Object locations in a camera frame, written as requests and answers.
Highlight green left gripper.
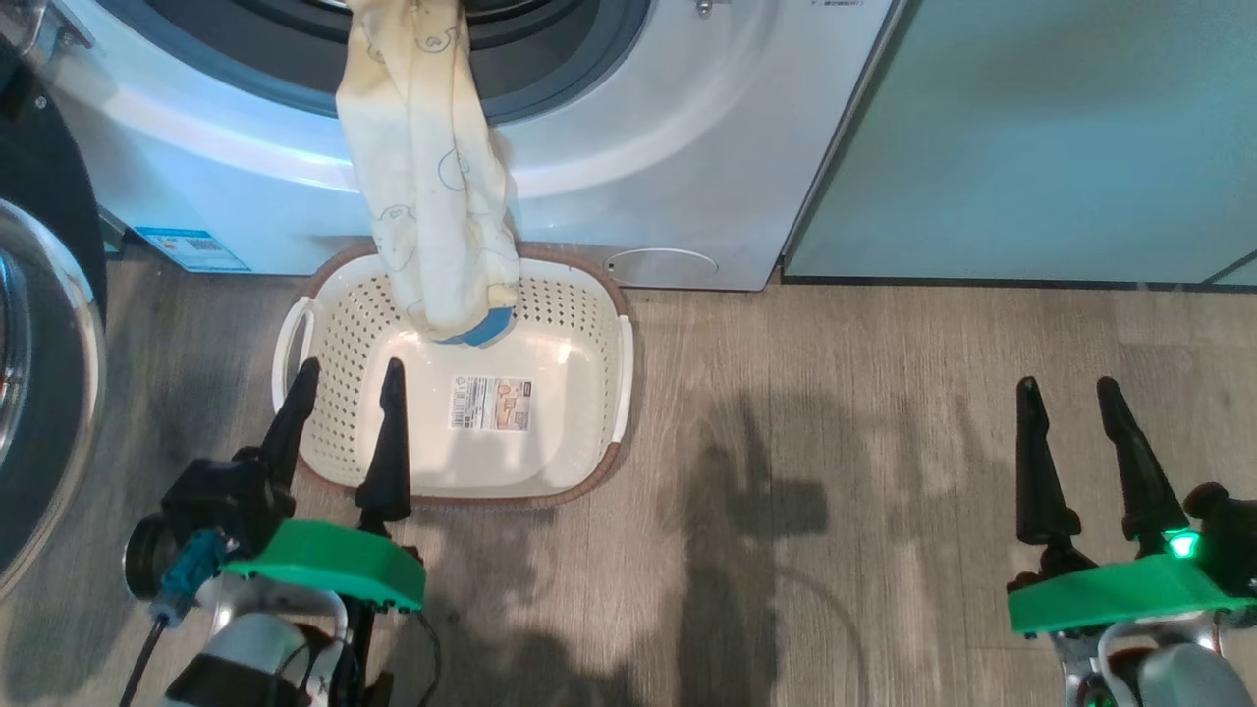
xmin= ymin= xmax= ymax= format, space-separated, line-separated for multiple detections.
xmin=220 ymin=357 xmax=427 ymax=613

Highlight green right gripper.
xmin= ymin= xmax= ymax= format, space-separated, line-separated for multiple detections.
xmin=1006 ymin=376 xmax=1257 ymax=638

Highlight cream clothes with blue trim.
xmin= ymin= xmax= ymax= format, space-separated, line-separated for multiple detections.
xmin=335 ymin=0 xmax=522 ymax=348

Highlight round black glass washer door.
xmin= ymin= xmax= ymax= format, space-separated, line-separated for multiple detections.
xmin=0 ymin=0 xmax=110 ymax=602

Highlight white basket product sticker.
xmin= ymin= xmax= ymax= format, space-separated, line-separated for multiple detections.
xmin=449 ymin=374 xmax=534 ymax=432

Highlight cream plastic laundry basket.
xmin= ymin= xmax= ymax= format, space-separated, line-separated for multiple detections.
xmin=271 ymin=243 xmax=635 ymax=509

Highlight white front-load washing machine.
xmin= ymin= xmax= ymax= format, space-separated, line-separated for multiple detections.
xmin=47 ymin=0 xmax=906 ymax=293

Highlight blue energy label sticker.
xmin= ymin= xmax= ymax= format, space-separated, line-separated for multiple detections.
xmin=134 ymin=227 xmax=252 ymax=274

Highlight pale teal cabinet panel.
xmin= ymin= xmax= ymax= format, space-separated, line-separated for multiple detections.
xmin=782 ymin=0 xmax=1257 ymax=289

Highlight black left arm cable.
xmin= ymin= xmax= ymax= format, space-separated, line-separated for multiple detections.
xmin=117 ymin=613 xmax=170 ymax=707

